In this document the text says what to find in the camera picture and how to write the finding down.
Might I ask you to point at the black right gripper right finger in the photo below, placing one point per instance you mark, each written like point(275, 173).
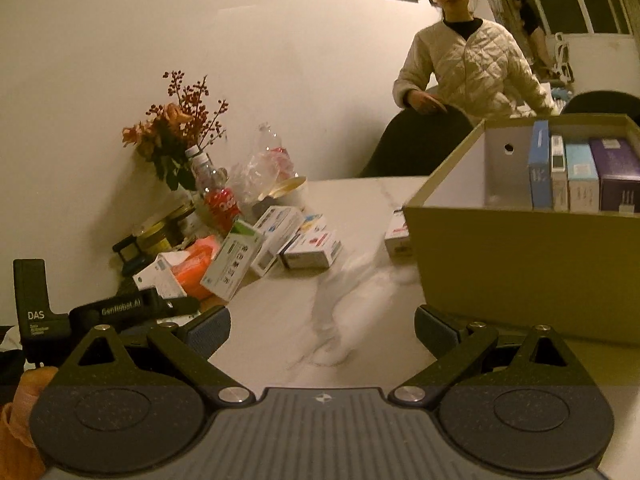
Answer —
point(516, 405)

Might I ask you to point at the person in background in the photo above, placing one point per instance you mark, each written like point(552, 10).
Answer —
point(533, 32)

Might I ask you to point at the black clip stand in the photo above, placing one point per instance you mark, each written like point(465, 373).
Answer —
point(134, 259)

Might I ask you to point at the yellow lid glass jar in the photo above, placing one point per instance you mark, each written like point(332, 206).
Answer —
point(153, 240)

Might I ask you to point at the dried flower bouquet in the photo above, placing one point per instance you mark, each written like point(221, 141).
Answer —
point(169, 130)

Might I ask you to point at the red label drink bottle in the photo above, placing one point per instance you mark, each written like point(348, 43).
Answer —
point(212, 185)

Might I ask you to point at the light blue medicine box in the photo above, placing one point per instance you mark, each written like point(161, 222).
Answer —
point(583, 178)

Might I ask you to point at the white blue small box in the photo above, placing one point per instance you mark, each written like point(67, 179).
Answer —
point(277, 225)

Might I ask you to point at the white paper bowl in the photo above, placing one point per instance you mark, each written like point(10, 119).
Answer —
point(291, 192)

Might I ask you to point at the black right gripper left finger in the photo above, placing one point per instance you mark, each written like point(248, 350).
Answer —
point(127, 403)

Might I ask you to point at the small white purple box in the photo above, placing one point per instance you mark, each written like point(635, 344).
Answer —
point(397, 239)

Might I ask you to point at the large cardboard sorting box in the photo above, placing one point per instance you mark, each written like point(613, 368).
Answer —
point(483, 251)

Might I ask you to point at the white red small box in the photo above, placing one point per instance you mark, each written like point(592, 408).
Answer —
point(311, 250)

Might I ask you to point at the purple medicine box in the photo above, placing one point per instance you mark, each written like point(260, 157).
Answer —
point(619, 174)

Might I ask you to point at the operator left hand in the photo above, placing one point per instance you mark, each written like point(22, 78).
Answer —
point(20, 459)

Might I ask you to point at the woman in white jacket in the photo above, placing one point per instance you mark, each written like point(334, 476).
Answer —
point(471, 64)

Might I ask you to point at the orange green medicine box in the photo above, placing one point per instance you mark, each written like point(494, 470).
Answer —
point(558, 174)

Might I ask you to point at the orange tissue pack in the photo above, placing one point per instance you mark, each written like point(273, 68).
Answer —
point(190, 272)

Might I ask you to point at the white medicine box green logo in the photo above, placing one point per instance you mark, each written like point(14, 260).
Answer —
point(159, 275)

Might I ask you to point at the dark chair near woman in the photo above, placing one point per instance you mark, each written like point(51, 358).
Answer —
point(414, 145)

